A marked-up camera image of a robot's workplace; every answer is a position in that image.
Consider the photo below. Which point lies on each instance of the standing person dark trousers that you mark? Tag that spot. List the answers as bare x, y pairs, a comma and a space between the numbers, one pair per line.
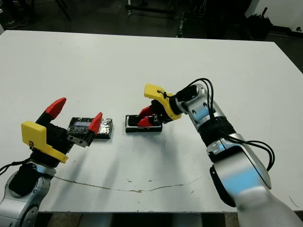
16, 23

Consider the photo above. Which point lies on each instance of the black wall knob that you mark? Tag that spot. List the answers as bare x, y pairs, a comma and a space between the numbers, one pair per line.
299, 28

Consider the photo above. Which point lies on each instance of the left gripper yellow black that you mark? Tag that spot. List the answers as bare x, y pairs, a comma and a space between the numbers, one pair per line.
33, 134

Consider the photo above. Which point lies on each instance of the black box base white lining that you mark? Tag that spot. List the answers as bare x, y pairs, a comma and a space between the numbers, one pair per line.
142, 129

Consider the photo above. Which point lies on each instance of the black wheeled base frame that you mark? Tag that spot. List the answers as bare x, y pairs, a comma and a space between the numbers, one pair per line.
149, 10

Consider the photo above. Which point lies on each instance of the black bin with sticks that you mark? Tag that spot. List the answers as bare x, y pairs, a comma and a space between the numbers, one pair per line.
259, 27

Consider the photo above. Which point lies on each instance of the black foil-wrapped box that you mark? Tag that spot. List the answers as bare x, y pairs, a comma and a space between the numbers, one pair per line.
105, 128

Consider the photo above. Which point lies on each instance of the black slanted stand leg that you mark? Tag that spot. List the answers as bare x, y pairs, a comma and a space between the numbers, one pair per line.
64, 10

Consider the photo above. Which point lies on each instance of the black phone-like camera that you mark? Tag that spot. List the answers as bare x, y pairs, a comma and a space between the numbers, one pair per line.
133, 121

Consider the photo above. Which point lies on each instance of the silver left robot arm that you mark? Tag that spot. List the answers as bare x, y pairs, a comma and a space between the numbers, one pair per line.
16, 210

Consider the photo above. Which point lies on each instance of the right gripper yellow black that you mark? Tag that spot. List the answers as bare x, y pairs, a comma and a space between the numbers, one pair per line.
151, 89

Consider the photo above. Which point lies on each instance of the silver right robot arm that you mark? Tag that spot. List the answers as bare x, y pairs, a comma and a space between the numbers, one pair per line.
236, 170

